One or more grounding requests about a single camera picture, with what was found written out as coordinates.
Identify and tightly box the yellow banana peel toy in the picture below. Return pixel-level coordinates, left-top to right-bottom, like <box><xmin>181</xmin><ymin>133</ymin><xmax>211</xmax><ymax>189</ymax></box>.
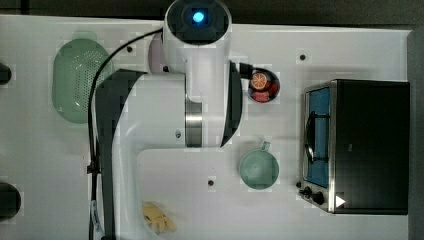
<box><xmin>142</xmin><ymin>202</ymin><xmax>176</xmax><ymax>234</ymax></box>

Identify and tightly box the black steel toaster oven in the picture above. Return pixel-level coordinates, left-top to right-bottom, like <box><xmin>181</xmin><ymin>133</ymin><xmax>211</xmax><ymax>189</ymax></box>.
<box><xmin>296</xmin><ymin>79</ymin><xmax>410</xmax><ymax>215</ymax></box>

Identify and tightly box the green plastic mug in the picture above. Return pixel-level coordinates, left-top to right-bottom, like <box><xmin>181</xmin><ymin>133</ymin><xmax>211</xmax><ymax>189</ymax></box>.
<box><xmin>239</xmin><ymin>141</ymin><xmax>279</xmax><ymax>190</ymax></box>

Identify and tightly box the dark bowl with fruit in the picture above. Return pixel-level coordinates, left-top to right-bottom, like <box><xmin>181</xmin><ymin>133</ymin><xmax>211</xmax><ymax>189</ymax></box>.
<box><xmin>248</xmin><ymin>68</ymin><xmax>280</xmax><ymax>103</ymax></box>

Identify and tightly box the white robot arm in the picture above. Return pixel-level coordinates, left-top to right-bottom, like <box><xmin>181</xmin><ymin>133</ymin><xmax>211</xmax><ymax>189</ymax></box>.
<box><xmin>92</xmin><ymin>0</ymin><xmax>243</xmax><ymax>240</ymax></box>

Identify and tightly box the lilac round plate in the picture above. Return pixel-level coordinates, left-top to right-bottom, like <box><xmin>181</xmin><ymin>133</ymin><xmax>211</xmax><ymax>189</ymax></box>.
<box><xmin>148</xmin><ymin>33</ymin><xmax>168</xmax><ymax>74</ymax></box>

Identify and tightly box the black knob upper left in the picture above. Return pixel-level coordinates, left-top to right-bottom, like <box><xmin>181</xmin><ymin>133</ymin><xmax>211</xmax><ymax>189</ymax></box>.
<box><xmin>0</xmin><ymin>63</ymin><xmax>12</xmax><ymax>85</ymax></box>

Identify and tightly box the black knob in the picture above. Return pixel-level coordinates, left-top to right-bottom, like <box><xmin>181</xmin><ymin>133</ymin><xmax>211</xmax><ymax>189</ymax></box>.
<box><xmin>0</xmin><ymin>63</ymin><xmax>12</xmax><ymax>85</ymax></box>
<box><xmin>0</xmin><ymin>182</ymin><xmax>21</xmax><ymax>221</ymax></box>

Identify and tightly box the green perforated colander basket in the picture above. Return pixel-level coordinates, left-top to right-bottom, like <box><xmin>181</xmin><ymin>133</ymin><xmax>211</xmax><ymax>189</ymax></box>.
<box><xmin>52</xmin><ymin>31</ymin><xmax>109</xmax><ymax>124</ymax></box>

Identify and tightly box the black knob lower left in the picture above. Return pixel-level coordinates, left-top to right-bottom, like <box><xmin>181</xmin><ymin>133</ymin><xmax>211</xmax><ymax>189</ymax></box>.
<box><xmin>0</xmin><ymin>182</ymin><xmax>21</xmax><ymax>221</ymax></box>

